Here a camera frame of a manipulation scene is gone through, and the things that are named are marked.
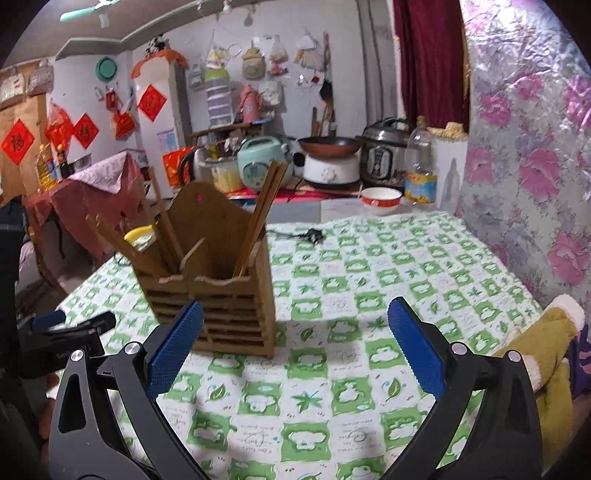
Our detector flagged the plush toy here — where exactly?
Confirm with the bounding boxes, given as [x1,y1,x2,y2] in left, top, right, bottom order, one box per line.
[146,35,170,59]

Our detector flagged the wooden shelf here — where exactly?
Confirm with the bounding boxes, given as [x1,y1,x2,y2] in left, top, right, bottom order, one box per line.
[188,120,274,154]

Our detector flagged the stack of plastic drawers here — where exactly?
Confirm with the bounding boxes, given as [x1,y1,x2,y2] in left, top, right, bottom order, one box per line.
[205,66,235,128]

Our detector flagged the red low platform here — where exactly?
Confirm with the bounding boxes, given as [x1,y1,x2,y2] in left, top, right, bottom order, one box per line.
[225,185,325,202]

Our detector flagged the black power cable with plug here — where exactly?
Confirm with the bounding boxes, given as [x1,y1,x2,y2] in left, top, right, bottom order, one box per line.
[267,227,327,245]

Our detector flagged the red hanging ornament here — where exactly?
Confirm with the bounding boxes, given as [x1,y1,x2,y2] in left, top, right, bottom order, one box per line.
[105,90,136,141]

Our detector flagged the wooden chopstick holder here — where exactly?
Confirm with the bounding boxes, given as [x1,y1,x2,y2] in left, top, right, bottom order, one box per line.
[130,181,279,359]

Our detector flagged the leaning wooden sticks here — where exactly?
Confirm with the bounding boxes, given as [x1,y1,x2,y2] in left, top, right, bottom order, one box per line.
[311,105,336,138]

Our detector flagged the pink patterned cloth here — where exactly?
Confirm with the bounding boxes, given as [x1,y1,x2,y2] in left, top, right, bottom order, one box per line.
[68,151,140,195]

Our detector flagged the green checked tablecloth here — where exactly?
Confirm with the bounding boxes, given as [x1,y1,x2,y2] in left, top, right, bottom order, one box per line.
[54,211,544,480]

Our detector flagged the white electric cooker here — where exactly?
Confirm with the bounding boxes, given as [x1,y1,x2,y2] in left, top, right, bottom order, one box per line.
[302,152,361,191]

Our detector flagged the white foam box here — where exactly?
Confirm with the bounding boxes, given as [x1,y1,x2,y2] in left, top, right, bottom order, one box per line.
[433,135,468,214]

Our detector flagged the purple clothing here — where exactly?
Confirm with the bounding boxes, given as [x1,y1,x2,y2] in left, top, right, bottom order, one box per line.
[567,322,591,403]

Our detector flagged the black and silver kettle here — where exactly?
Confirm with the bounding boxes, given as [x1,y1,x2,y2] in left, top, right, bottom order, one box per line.
[177,146,213,186]

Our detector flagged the yellow oil bottle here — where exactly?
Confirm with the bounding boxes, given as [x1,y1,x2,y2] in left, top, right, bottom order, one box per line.
[39,142,59,193]

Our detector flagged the beige hanging bag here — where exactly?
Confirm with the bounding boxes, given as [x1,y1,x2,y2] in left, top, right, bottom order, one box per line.
[241,43,267,81]

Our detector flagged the brown frying pan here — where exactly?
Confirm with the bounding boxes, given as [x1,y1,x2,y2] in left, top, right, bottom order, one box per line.
[297,136,362,158]

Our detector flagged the silver pressure cooker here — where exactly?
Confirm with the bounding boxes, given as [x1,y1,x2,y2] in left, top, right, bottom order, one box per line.
[357,117,417,188]

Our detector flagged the dark red table cloth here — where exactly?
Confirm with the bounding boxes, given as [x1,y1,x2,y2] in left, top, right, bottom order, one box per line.
[24,178,149,280]

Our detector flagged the white pot with yellow band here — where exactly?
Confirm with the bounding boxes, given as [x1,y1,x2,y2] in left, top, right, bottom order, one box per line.
[209,158,246,195]

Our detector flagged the red and white bowl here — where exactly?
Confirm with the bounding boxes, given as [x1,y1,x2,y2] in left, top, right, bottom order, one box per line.
[361,186,403,215]

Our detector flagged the clear hanging bag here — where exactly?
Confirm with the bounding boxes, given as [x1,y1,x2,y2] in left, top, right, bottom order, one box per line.
[267,36,290,78]
[294,34,325,71]

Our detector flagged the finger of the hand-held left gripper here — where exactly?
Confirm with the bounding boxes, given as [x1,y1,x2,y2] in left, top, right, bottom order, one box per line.
[20,311,117,336]

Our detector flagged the bunch of wooden chopsticks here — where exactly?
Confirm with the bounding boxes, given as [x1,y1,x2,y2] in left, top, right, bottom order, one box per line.
[85,159,290,280]

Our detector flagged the orange red bag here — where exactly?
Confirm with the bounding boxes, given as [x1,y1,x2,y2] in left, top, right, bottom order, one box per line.
[162,147,197,186]

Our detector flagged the white refrigerator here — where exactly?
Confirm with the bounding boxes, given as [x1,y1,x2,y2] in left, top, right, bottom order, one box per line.
[133,56,191,186]

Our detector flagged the large red diamond paper decoration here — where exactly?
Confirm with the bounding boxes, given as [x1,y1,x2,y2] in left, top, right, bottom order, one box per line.
[1,119,36,165]

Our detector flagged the pink floral plastic sheet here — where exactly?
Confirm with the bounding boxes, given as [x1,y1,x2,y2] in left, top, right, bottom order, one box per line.
[454,0,591,317]

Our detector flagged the clear plastic oil bottle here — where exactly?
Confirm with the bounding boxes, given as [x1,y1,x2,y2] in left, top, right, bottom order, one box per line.
[403,115,439,206]

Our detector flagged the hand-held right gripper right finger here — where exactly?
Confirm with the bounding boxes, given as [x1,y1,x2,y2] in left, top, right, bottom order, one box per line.
[380,296,544,480]

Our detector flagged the mint green rice cooker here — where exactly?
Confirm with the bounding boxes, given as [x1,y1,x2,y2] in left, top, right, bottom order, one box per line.
[236,135,293,191]

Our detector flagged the olive fleece-lined garment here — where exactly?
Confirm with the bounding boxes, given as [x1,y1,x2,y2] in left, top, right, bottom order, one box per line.
[495,294,585,468]

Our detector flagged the maroon curtain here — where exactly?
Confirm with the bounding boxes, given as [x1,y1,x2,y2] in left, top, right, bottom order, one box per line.
[392,0,470,136]

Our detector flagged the red hanging bundle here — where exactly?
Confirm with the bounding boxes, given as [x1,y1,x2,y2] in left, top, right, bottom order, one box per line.
[45,103,74,149]

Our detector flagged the orange cloth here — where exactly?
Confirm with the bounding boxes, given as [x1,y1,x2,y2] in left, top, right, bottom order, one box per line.
[130,49,190,80]

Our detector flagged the ceiling fan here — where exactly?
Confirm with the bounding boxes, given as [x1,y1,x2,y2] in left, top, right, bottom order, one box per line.
[59,0,136,25]

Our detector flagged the green plate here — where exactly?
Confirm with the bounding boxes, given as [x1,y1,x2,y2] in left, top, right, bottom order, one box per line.
[95,55,119,85]

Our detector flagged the pink thermos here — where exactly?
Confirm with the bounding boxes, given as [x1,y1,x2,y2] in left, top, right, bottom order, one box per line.
[239,83,260,124]

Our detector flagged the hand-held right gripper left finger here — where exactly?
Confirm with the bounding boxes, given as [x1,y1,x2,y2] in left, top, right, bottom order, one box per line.
[48,299,212,480]

